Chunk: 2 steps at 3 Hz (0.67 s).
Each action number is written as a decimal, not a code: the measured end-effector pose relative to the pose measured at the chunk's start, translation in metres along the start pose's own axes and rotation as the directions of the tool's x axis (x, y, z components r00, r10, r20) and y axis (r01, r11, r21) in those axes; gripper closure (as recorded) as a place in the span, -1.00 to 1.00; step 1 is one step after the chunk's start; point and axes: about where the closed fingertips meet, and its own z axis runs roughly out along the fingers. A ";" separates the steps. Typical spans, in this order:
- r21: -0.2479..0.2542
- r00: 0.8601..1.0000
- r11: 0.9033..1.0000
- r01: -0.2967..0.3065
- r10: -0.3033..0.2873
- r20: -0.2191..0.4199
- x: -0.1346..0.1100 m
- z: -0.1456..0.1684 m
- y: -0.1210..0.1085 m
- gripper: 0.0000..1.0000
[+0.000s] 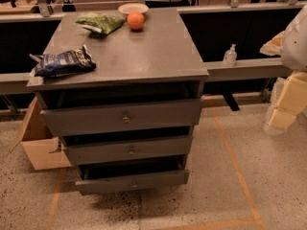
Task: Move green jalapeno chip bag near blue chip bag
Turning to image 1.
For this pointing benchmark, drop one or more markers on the orange fruit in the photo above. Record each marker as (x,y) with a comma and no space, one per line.
(136,20)

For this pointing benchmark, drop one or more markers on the grey drawer cabinet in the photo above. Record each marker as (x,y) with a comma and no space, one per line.
(163,44)

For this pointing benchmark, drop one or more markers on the green jalapeno chip bag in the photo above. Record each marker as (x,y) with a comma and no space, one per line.
(102,24)

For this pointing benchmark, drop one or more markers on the white bowl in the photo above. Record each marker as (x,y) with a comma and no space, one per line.
(133,7)

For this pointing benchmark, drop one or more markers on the grey drawer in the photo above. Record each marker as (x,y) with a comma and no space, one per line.
(132,182)
(92,153)
(121,117)

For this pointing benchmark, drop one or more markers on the blue chip bag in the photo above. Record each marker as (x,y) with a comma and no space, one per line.
(69,62)

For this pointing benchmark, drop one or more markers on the bottom grey drawer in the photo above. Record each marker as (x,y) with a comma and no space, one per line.
(132,182)

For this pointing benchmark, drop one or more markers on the middle grey drawer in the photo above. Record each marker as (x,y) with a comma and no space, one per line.
(92,153)

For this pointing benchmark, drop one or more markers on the clear sanitizer bottle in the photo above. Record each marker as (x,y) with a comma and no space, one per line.
(230,56)

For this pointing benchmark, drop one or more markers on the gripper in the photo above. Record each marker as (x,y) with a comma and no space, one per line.
(296,47)

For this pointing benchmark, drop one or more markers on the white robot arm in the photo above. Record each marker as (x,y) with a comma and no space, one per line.
(291,44)

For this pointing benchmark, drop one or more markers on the top grey drawer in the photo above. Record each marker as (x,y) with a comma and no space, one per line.
(121,117)

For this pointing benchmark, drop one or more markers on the cardboard box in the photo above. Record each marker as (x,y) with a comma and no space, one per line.
(43,150)

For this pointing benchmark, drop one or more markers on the grey metal rail ledge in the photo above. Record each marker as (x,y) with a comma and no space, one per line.
(247,69)

